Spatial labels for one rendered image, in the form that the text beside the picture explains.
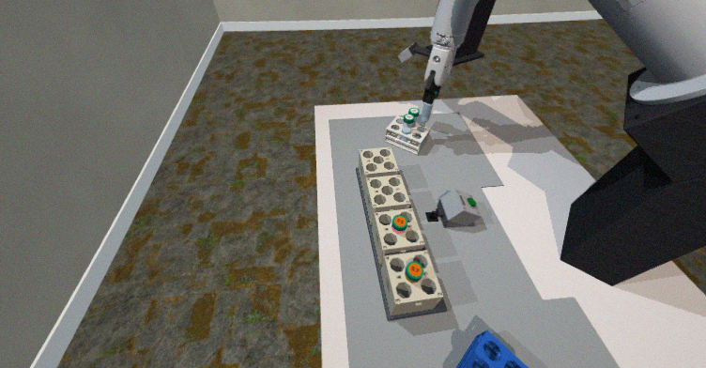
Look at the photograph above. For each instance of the beige bucket adapter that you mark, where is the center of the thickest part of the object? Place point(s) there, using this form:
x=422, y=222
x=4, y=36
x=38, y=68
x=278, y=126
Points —
x=396, y=282
x=376, y=162
x=385, y=238
x=385, y=193

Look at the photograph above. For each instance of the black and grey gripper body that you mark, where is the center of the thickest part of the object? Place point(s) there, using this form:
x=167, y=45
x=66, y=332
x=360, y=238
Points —
x=441, y=61

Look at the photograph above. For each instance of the blue tube rack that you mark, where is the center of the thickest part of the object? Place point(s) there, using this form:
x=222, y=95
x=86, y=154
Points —
x=479, y=359

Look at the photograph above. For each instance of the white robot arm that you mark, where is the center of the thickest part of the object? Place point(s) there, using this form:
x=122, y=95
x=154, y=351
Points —
x=667, y=36

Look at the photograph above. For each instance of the grey bench mat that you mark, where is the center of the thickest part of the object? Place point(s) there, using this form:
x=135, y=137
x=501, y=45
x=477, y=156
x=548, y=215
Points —
x=484, y=284

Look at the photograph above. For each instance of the white tube rack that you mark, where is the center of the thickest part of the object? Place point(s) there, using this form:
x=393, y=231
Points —
x=393, y=136

